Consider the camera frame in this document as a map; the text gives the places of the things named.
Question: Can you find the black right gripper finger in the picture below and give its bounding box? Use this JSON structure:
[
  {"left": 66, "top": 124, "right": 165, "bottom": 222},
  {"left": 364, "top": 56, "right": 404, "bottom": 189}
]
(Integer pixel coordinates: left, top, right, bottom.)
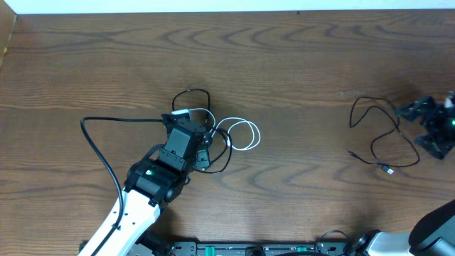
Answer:
[
  {"left": 415, "top": 136, "right": 454, "bottom": 159},
  {"left": 395, "top": 96, "right": 437, "bottom": 122}
]

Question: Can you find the thin black usb cable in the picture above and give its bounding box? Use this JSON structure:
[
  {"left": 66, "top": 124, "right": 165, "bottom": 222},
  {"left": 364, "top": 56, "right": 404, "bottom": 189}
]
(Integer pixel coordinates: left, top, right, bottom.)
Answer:
[{"left": 348, "top": 97, "right": 421, "bottom": 175}]

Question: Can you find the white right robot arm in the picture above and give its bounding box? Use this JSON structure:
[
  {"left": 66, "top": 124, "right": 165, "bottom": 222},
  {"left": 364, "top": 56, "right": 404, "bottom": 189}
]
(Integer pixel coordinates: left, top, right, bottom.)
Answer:
[{"left": 345, "top": 92, "right": 454, "bottom": 256}]

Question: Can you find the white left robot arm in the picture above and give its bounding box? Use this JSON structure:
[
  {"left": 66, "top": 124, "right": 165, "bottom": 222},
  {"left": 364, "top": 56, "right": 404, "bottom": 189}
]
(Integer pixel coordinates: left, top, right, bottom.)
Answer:
[{"left": 79, "top": 114, "right": 210, "bottom": 255}]

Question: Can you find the cardboard side panel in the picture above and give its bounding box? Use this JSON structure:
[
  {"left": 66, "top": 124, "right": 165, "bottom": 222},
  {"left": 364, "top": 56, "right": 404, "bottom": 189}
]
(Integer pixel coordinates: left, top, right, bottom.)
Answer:
[{"left": 0, "top": 0, "right": 17, "bottom": 65}]

